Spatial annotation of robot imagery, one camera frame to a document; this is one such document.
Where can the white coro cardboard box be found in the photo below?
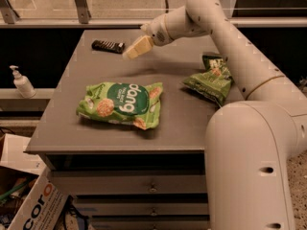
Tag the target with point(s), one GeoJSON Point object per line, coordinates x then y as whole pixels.
{"type": "Point", "coordinates": [29, 200]}

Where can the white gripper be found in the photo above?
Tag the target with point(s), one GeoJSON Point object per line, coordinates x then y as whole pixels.
{"type": "Point", "coordinates": [157, 33]}

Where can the low grey side ledge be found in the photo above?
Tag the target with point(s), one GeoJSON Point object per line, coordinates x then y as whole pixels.
{"type": "Point", "coordinates": [12, 100]}

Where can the metal window railing frame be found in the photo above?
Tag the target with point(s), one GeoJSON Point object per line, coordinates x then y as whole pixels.
{"type": "Point", "coordinates": [111, 13]}

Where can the green dang chips bag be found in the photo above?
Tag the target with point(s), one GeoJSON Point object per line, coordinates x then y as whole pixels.
{"type": "Point", "coordinates": [122, 104]}

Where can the green crumpled snack bag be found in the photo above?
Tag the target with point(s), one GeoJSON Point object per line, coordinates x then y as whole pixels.
{"type": "Point", "coordinates": [214, 82]}

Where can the white pump dispenser bottle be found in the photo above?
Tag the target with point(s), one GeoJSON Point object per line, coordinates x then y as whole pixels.
{"type": "Point", "coordinates": [22, 83]}

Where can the grey drawer cabinet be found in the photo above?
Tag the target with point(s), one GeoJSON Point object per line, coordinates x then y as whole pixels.
{"type": "Point", "coordinates": [119, 176]}

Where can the dark chocolate rxbar wrapper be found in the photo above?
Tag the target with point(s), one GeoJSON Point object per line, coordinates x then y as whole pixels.
{"type": "Point", "coordinates": [108, 46]}

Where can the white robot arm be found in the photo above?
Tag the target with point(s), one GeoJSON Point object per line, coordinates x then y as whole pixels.
{"type": "Point", "coordinates": [249, 142]}

